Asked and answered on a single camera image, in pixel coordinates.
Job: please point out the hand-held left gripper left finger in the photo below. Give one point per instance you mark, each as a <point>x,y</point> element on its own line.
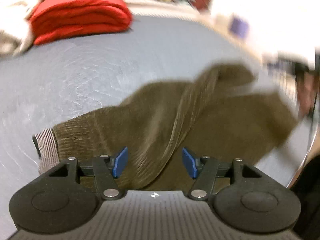
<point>120,162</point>

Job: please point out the purple box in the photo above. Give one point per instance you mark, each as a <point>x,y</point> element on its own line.
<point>239,26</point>

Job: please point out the white quilted blanket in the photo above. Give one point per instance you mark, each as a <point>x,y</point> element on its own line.
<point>12,30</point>

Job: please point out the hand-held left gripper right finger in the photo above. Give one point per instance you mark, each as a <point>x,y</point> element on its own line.
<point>189,162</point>

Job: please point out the red folded quilt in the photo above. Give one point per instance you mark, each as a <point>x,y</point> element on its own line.
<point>80,17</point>

